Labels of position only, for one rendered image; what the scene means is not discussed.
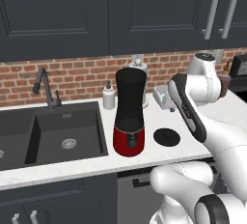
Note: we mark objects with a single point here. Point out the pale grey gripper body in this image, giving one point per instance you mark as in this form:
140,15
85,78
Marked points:
162,96

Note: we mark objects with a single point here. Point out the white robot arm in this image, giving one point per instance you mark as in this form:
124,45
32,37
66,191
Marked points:
225,147

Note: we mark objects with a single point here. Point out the red and black blender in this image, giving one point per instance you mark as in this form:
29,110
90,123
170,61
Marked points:
129,118

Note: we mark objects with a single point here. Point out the black round blender lid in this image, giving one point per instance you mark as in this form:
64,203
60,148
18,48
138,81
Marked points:
166,136

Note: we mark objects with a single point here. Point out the white paper towel roll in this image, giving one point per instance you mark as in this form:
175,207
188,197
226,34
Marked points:
144,70

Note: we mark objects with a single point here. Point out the white soap dispenser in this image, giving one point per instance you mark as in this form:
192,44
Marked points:
109,98

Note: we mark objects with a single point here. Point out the dark brown jar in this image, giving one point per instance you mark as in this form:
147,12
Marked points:
225,86

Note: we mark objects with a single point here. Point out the small brown bottle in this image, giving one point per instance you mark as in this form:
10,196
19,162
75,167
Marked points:
228,67

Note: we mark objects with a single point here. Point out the black appliance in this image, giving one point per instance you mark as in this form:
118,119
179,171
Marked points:
239,68

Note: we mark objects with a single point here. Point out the black sink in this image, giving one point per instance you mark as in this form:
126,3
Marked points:
64,137

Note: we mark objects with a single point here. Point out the grey dishwasher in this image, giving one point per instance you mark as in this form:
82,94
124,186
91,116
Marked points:
133,205

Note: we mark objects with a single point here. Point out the dark grey tap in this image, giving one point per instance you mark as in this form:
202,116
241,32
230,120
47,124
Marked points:
48,92

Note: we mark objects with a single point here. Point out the dark wide upper cupboard door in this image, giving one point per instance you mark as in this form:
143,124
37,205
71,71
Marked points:
51,12

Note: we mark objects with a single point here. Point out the dark lower cupboard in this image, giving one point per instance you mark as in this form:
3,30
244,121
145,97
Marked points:
64,202

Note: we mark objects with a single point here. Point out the white wall socket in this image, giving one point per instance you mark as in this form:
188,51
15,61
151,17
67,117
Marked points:
137,58
219,55

